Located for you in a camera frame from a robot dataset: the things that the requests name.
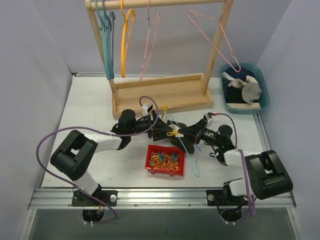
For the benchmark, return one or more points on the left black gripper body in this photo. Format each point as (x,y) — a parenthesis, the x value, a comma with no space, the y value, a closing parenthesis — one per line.
(154,126)

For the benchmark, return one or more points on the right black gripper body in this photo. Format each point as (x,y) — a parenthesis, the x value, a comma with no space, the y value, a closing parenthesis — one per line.
(198,131)

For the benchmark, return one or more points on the dark olive underwear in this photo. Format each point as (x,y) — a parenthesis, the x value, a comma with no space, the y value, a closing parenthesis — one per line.
(182,143)

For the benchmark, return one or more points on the yellow clip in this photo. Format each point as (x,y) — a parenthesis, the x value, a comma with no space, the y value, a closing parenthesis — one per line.
(165,108)
(172,133)

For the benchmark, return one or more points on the grey underwear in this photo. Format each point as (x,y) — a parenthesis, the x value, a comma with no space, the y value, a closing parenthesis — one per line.
(250,89)

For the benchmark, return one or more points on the pink wire hanger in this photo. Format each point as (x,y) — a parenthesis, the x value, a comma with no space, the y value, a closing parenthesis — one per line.
(219,32)
(150,42)

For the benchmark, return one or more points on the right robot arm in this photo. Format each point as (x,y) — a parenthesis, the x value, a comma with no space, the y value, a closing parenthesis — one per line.
(264,175)

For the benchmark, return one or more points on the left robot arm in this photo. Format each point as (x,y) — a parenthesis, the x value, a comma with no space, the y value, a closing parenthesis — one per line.
(74,154)

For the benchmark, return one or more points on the wooden hanger rack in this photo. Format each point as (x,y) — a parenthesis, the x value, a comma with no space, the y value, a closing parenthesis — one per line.
(181,92)

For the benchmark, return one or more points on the black underwear in basin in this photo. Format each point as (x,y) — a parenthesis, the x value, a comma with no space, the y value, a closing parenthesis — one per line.
(233,95)

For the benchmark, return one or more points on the orange plastic hanger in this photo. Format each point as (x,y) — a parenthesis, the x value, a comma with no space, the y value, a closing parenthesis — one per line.
(127,27)

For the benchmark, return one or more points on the blue-grey plastic hanger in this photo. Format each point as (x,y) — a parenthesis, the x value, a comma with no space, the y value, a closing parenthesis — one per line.
(111,32)

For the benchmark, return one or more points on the teal plastic hanger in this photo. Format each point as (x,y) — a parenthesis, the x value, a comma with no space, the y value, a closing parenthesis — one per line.
(106,50)

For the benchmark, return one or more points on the pile of coloured clips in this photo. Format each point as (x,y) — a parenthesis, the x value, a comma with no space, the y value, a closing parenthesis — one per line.
(162,160)

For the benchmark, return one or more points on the red plastic bin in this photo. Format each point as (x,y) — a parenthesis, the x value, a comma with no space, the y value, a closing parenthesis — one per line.
(168,150)

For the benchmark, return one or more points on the teal plastic basin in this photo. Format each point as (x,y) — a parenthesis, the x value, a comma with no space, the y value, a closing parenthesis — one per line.
(244,108)

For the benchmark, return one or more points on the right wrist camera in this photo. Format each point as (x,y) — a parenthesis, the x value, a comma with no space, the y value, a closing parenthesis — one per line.
(209,118)

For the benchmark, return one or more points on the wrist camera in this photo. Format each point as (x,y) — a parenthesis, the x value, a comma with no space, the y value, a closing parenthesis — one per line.
(209,118)
(146,108)

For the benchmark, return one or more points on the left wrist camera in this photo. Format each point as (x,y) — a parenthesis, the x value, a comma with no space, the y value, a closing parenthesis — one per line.
(146,108)

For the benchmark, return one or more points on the aluminium rail base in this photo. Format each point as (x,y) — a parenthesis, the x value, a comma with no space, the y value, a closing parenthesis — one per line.
(127,198)

